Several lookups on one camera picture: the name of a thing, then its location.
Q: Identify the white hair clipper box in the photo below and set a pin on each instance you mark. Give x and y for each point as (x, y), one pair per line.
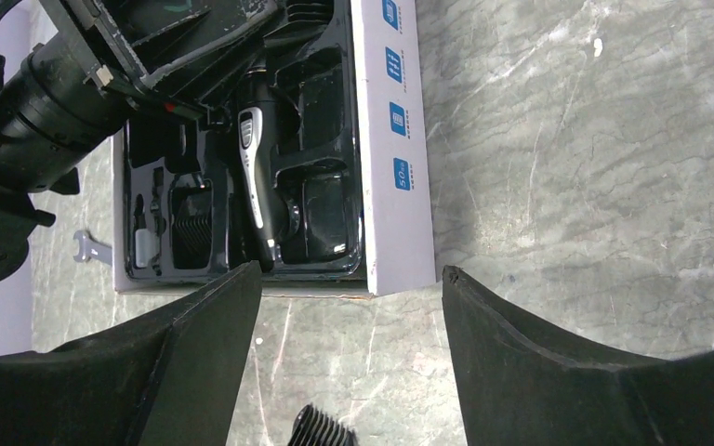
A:
(351, 166)

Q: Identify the black comb guard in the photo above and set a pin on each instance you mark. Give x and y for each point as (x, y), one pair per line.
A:
(191, 226)
(314, 427)
(305, 20)

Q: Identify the silver combination wrench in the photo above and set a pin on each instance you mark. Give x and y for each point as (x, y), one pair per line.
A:
(90, 249)

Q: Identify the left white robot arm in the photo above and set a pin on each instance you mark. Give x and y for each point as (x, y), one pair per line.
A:
(51, 117)

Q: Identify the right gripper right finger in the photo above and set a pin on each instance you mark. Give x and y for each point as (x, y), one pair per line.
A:
(522, 380)

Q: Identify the black silver hair clipper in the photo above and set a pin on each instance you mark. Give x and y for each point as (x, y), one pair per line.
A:
(258, 126)

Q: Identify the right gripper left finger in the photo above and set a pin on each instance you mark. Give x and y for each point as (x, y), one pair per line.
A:
(168, 377)

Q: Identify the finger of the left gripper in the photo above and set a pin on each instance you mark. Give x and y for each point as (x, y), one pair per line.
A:
(141, 22)
(180, 69)

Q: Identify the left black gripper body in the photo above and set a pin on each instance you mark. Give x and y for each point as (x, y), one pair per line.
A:
(97, 44)

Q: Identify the black cleaning brush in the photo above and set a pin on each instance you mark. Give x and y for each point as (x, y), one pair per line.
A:
(158, 180)

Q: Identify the small white oil bottle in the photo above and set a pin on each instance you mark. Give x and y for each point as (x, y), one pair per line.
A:
(143, 243)

